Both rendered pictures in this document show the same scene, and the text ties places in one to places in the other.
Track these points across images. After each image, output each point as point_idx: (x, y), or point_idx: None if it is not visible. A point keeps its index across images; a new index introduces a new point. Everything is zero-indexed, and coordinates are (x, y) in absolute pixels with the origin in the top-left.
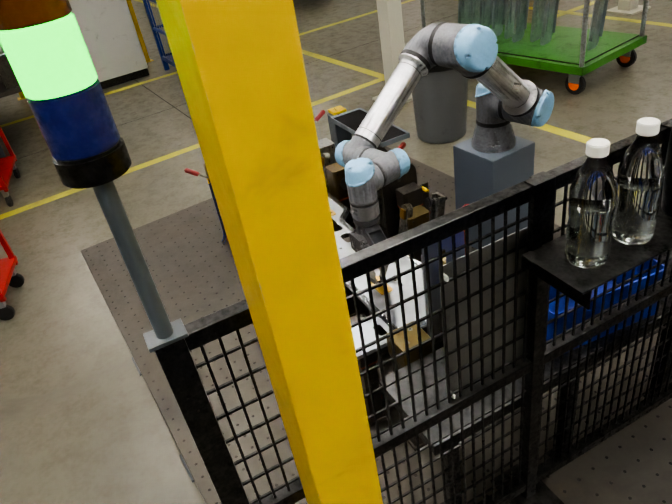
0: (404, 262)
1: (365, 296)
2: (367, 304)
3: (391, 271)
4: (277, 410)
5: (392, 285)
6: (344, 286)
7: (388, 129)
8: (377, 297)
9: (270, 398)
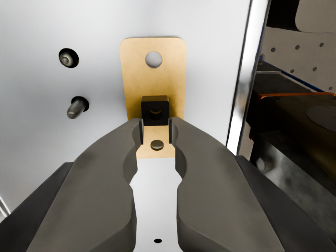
0: (11, 171)
1: (236, 85)
2: (261, 35)
3: (75, 154)
4: (333, 54)
5: (106, 80)
6: (264, 168)
7: None
8: (205, 45)
9: (323, 80)
